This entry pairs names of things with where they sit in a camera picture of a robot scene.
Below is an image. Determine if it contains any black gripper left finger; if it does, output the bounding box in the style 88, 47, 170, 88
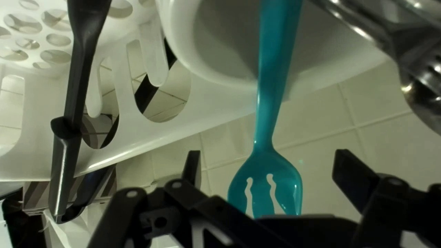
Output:
85, 149, 221, 248

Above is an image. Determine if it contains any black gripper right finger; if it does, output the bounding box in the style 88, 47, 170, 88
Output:
330, 148, 441, 248

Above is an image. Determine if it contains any blue plastic fork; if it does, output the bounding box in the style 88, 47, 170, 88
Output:
226, 0, 304, 221

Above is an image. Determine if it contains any white mug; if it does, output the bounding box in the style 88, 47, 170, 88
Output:
154, 0, 392, 101

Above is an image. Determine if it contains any white plastic dish rack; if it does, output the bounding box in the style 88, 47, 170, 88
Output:
0, 0, 259, 248

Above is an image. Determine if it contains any stainless steel utensil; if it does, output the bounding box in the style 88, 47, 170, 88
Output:
310, 0, 441, 138

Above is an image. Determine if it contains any black utensil handle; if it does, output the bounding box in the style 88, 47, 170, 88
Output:
46, 0, 121, 225

